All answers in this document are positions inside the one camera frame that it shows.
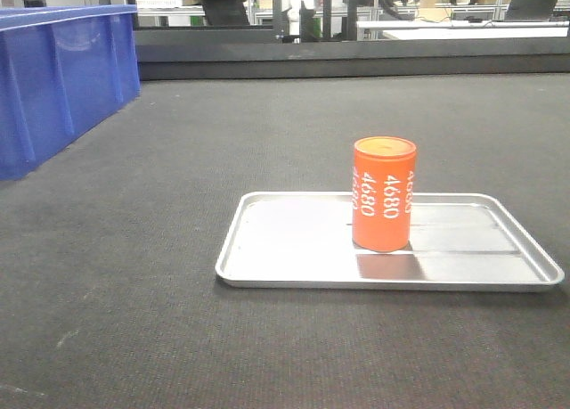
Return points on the laptop computer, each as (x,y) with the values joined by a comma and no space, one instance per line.
(529,10)

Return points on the orange cylindrical capacitor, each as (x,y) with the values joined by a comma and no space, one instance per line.
(383,180)

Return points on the black office chair background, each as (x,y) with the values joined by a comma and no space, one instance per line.
(225,13)

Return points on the large blue crate on conveyor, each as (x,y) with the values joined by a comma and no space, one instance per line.
(64,70)

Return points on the silver metal tray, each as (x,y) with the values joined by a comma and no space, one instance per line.
(459,241)

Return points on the white workbench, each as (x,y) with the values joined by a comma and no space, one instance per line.
(462,30)

